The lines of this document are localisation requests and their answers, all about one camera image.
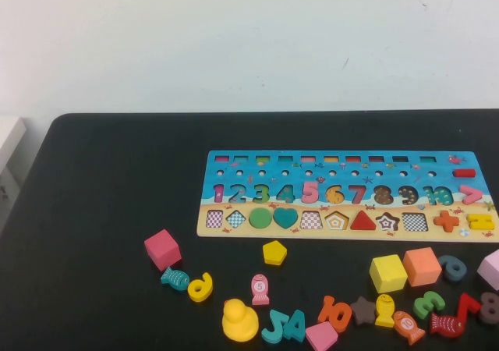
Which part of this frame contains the crimson pink cube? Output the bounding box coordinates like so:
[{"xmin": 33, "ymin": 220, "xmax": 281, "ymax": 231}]
[{"xmin": 143, "ymin": 229, "xmax": 182, "ymax": 272}]

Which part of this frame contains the wooden number shape puzzle board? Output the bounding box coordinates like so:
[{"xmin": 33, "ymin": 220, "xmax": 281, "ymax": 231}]
[{"xmin": 196, "ymin": 150, "xmax": 499, "ymax": 243}]

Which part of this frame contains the brown number eight piece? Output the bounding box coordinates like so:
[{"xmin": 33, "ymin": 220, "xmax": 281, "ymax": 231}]
[{"xmin": 478, "ymin": 291, "xmax": 499, "ymax": 325}]

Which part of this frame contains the pink number five piece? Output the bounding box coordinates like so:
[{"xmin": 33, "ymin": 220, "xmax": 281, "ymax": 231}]
[{"xmin": 300, "ymin": 182, "xmax": 325, "ymax": 205}]

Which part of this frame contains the red number seven piece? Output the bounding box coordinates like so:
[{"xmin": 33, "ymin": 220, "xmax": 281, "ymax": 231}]
[{"xmin": 455, "ymin": 292, "xmax": 483, "ymax": 324}]

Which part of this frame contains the brown star piece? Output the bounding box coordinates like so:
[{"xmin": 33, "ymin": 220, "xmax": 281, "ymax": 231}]
[{"xmin": 349, "ymin": 296, "xmax": 377, "ymax": 326}]

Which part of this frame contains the pink greater-than sign piece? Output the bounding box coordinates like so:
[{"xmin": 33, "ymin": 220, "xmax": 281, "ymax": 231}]
[{"xmin": 458, "ymin": 185, "xmax": 484, "ymax": 206}]

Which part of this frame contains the teal heart piece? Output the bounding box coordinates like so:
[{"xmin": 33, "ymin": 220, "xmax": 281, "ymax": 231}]
[{"xmin": 272, "ymin": 207, "xmax": 299, "ymax": 230}]

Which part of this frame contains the teal curved number piece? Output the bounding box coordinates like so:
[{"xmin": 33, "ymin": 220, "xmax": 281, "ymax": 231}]
[{"xmin": 260, "ymin": 309, "xmax": 290, "ymax": 344}]

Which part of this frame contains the orange plus sign piece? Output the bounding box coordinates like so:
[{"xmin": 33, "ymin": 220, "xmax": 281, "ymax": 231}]
[{"xmin": 433, "ymin": 210, "xmax": 460, "ymax": 233}]

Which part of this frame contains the yellow equals sign piece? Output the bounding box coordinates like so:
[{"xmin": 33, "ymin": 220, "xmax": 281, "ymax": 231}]
[{"xmin": 466, "ymin": 214, "xmax": 495, "ymax": 230}]

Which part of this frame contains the pink wooden fish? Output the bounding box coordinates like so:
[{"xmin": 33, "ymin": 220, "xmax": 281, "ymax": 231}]
[{"xmin": 250, "ymin": 273, "xmax": 271, "ymax": 306}]

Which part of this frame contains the yellow pentagon piece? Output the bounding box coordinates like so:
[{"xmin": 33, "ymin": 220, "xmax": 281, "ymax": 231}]
[{"xmin": 262, "ymin": 239, "xmax": 288, "ymax": 266}]

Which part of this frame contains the teal number four piece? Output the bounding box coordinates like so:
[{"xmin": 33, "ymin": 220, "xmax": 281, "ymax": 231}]
[{"xmin": 282, "ymin": 309, "xmax": 307, "ymax": 343}]

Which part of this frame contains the orange cube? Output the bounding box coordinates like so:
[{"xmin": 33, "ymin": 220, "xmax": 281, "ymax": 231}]
[{"xmin": 402, "ymin": 246, "xmax": 444, "ymax": 288}]

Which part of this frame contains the teal wooden fish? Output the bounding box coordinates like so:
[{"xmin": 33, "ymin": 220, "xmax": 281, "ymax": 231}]
[{"xmin": 160, "ymin": 266, "xmax": 191, "ymax": 291}]

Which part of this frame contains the red triangle piece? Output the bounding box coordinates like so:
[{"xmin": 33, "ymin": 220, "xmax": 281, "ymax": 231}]
[{"xmin": 349, "ymin": 209, "xmax": 377, "ymax": 231}]

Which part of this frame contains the yellow toy duck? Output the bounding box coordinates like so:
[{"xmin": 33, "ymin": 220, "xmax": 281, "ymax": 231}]
[{"xmin": 221, "ymin": 298, "xmax": 260, "ymax": 343}]

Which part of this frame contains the green number three piece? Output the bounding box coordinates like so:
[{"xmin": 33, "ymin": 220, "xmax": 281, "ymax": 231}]
[{"xmin": 412, "ymin": 290, "xmax": 446, "ymax": 317}]

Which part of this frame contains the green circle piece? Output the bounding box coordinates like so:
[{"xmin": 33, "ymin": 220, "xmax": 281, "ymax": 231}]
[{"xmin": 248, "ymin": 207, "xmax": 274, "ymax": 230}]

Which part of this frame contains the light pink cube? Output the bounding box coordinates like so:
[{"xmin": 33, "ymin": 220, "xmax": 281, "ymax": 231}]
[{"xmin": 476, "ymin": 248, "xmax": 499, "ymax": 292}]

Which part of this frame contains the grey-blue number nine piece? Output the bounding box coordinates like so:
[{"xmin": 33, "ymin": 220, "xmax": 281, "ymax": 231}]
[{"xmin": 437, "ymin": 254, "xmax": 468, "ymax": 282}]

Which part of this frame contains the orange wooden fish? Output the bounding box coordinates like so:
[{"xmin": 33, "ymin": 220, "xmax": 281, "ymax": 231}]
[{"xmin": 392, "ymin": 310, "xmax": 426, "ymax": 346}]

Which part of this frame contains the orange number ten piece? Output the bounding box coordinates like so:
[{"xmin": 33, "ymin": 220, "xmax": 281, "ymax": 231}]
[{"xmin": 317, "ymin": 295, "xmax": 353, "ymax": 335}]

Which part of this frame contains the yellow cube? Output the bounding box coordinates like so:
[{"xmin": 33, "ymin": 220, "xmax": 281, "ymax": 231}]
[{"xmin": 369, "ymin": 253, "xmax": 409, "ymax": 294}]

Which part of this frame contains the yellow number six piece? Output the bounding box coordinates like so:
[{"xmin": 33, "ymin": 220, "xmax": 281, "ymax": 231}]
[{"xmin": 187, "ymin": 271, "xmax": 214, "ymax": 303}]

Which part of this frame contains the yellow wooden fish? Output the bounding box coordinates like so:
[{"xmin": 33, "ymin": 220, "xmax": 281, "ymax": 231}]
[{"xmin": 374, "ymin": 292, "xmax": 397, "ymax": 328}]

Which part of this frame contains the red wooden fish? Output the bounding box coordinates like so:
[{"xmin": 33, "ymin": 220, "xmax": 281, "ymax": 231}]
[{"xmin": 429, "ymin": 312, "xmax": 465, "ymax": 339}]

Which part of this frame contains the pink trapezoid piece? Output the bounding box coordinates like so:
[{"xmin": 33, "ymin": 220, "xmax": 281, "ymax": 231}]
[{"xmin": 304, "ymin": 321, "xmax": 339, "ymax": 351}]

